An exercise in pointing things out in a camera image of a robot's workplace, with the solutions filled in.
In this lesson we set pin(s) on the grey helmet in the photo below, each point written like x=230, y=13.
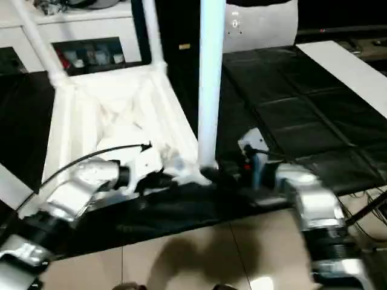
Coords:
x=96, y=2

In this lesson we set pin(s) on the small white cup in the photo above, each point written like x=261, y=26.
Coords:
x=118, y=58

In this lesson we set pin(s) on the white patterned jar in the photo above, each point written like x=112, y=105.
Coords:
x=98, y=57

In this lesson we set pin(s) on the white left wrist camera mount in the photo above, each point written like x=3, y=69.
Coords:
x=142, y=163

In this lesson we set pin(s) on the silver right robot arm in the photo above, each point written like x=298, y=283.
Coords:
x=320, y=205

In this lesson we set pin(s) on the dark round robot body part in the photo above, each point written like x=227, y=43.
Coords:
x=130, y=287
x=222, y=287

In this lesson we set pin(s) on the white plastic table top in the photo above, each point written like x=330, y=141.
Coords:
x=75, y=121

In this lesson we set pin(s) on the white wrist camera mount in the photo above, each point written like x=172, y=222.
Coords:
x=254, y=139
x=142, y=163

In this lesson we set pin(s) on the black speaker with gold label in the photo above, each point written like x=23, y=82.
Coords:
x=181, y=30

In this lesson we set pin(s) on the grey cushion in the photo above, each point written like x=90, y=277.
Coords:
x=266, y=27

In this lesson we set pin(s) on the white sideboard with glass doors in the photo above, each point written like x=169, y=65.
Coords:
x=90, y=27

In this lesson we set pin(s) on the black stand leg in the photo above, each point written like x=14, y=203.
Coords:
x=367, y=210

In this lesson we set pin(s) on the black work mat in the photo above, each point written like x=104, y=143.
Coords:
x=302, y=99

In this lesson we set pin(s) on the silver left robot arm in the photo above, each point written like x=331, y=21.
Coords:
x=90, y=172

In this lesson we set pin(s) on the black rod with red dot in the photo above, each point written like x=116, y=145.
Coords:
x=347, y=29

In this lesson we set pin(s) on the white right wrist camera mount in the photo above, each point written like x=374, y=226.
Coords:
x=254, y=139

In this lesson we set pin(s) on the white flat panel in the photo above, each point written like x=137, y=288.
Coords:
x=347, y=69

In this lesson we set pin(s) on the white plastic table leg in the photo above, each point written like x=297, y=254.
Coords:
x=39, y=45
x=210, y=75
x=152, y=33
x=13, y=187

